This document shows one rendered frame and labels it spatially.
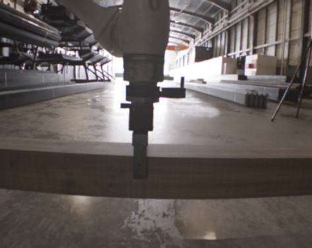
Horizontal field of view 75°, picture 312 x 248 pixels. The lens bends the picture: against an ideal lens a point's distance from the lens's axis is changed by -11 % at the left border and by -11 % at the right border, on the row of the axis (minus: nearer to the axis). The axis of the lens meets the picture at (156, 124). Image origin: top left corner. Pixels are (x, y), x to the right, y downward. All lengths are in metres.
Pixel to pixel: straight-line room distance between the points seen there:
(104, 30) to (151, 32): 0.17
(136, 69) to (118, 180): 0.23
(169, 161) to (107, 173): 0.13
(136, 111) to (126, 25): 0.17
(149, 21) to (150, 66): 0.08
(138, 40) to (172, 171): 0.27
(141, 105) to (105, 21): 0.25
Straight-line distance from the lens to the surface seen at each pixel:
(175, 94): 0.46
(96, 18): 0.60
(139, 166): 0.46
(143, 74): 0.44
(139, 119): 0.43
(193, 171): 0.49
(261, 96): 3.72
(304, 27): 13.73
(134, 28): 0.45
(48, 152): 0.51
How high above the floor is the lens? 0.36
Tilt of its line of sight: 12 degrees down
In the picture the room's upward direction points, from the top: 3 degrees clockwise
